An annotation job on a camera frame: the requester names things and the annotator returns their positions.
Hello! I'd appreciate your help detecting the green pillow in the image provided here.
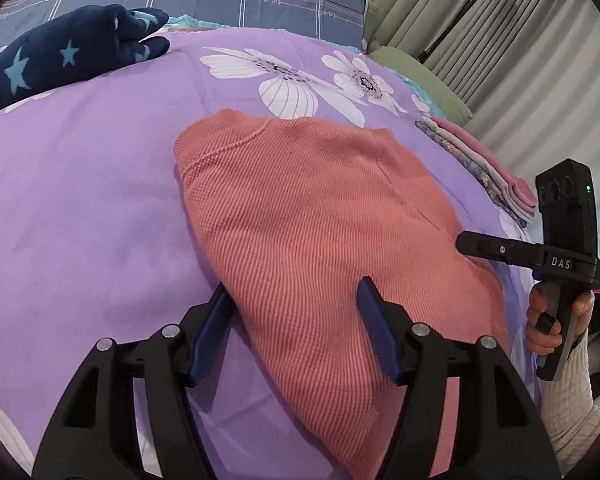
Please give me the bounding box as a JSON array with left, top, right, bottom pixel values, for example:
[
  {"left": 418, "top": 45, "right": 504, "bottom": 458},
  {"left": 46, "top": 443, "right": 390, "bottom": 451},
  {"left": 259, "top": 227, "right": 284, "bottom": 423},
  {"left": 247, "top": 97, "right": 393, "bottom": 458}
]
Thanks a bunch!
[{"left": 365, "top": 4, "right": 474, "bottom": 127}]

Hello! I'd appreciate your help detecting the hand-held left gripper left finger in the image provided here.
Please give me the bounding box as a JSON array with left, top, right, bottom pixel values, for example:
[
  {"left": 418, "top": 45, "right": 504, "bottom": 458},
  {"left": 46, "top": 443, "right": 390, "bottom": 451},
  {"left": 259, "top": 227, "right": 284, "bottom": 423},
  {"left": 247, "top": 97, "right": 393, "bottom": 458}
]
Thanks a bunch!
[{"left": 32, "top": 282, "right": 237, "bottom": 480}]

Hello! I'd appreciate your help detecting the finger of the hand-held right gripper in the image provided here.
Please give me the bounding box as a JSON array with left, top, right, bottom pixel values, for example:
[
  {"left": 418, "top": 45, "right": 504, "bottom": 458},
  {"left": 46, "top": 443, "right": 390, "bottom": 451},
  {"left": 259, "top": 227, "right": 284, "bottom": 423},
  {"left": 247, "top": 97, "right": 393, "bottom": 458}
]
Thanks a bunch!
[{"left": 455, "top": 230, "right": 537, "bottom": 267}]

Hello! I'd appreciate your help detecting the pink folded garment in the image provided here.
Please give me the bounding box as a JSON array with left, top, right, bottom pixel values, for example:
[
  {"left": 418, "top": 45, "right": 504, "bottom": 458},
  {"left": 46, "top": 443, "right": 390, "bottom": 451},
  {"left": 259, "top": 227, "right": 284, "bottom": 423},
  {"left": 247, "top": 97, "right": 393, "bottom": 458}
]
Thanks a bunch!
[{"left": 432, "top": 116, "right": 539, "bottom": 212}]

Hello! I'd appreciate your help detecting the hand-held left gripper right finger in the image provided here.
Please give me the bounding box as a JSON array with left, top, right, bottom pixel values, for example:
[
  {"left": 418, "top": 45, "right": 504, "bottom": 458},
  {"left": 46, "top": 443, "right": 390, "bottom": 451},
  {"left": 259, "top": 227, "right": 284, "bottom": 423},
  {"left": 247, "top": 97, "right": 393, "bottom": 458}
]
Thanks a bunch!
[{"left": 356, "top": 276, "right": 563, "bottom": 480}]

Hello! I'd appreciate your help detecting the person's right forearm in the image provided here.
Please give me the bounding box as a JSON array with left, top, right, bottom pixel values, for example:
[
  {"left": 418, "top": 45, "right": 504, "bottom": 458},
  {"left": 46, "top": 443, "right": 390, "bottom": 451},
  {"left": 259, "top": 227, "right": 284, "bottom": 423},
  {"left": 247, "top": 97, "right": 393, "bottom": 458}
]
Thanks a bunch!
[{"left": 539, "top": 327, "right": 600, "bottom": 478}]

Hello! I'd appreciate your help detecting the person's right hand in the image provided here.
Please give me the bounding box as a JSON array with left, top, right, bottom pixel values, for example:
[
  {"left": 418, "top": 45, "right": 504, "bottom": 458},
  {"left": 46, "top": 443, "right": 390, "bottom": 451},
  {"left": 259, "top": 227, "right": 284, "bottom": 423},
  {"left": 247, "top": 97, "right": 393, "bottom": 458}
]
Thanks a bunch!
[{"left": 525, "top": 287, "right": 597, "bottom": 357}]

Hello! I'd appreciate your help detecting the orange knit sweater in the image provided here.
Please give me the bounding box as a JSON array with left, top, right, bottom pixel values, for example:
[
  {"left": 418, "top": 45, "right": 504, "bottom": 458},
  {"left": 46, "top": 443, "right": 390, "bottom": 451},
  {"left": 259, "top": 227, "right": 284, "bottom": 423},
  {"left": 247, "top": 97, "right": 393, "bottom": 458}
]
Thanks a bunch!
[{"left": 173, "top": 108, "right": 512, "bottom": 480}]

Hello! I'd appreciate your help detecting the beige curtain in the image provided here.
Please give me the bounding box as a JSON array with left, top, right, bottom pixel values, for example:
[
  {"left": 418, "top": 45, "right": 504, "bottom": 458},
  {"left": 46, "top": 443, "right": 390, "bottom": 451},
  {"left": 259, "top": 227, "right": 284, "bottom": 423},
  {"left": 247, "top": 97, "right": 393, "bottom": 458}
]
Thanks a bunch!
[{"left": 367, "top": 0, "right": 600, "bottom": 221}]

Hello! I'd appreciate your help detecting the purple floral bed sheet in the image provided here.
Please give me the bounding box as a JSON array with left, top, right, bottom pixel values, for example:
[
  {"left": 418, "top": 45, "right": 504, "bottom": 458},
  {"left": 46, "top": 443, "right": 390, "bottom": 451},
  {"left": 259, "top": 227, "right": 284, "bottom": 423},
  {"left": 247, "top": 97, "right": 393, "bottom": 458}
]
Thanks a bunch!
[{"left": 0, "top": 27, "right": 548, "bottom": 480}]

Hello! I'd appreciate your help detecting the navy star print plush garment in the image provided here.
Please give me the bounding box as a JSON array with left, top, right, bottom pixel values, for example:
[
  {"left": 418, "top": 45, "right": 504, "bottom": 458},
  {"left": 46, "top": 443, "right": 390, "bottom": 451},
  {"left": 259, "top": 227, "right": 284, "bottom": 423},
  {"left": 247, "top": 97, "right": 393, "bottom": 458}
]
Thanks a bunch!
[{"left": 0, "top": 4, "right": 172, "bottom": 117}]

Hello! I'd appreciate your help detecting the stack of folded pink clothes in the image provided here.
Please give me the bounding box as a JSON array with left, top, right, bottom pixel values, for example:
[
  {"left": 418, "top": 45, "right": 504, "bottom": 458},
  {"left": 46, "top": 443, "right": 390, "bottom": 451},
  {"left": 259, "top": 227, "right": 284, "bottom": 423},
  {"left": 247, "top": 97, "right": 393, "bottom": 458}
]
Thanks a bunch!
[{"left": 414, "top": 118, "right": 530, "bottom": 229}]

